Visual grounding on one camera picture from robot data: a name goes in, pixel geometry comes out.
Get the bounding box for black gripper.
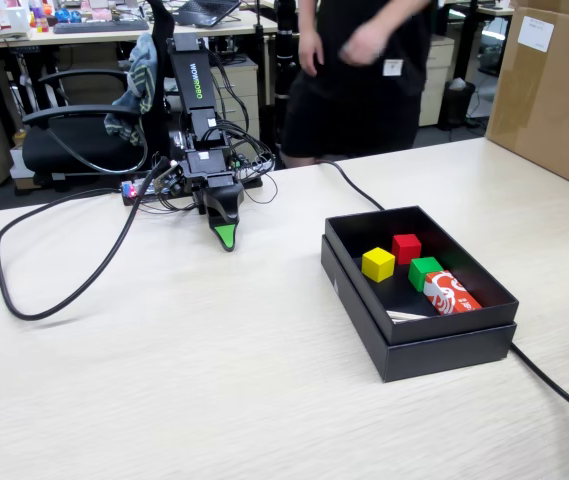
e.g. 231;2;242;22
183;148;245;253

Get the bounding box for yellow cube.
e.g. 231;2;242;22
361;246;397;284

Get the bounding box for person's right forearm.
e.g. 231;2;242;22
297;0;322;36

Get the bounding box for person's left forearm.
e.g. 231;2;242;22
377;0;434;40

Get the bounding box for black cardboard box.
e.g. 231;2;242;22
319;234;518;384
323;204;521;347

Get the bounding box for small white storage box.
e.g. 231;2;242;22
8;143;36;182

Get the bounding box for large brown cardboard box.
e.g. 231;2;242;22
483;0;569;199

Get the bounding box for person's right hand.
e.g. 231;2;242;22
297;29;327;79

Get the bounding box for person's left hand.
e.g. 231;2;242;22
340;21;391;67

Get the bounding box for controller board with red LED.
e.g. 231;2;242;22
120;175;159;207

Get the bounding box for beige drawer cabinet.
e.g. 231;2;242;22
211;54;261;147

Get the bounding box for black office chair with armrests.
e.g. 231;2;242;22
20;0;179;194

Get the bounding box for blue striped towel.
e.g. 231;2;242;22
103;31;159;147

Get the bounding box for person in black clothes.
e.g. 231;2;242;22
280;0;436;169

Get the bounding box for black segmented pole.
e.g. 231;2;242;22
272;0;300;157

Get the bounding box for red cube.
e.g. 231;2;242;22
391;232;423;266

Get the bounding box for black laptop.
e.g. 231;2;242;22
170;0;243;29

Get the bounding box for white office desk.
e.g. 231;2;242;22
0;8;281;52

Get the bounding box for green cube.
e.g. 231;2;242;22
407;256;446;294

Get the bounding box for pale paper slips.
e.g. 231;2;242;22
385;309;431;325

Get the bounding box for orange white printed carton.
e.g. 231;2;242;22
423;269;484;317

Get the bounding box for white three-drawer cabinet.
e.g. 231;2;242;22
417;33;457;128

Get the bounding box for black trash bin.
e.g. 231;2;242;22
437;76;478;132

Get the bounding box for white shipping label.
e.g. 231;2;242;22
517;15;556;54

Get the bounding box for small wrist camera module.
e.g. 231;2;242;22
151;158;186;197

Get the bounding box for thick black cable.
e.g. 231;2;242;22
0;168;163;322
313;158;569;480

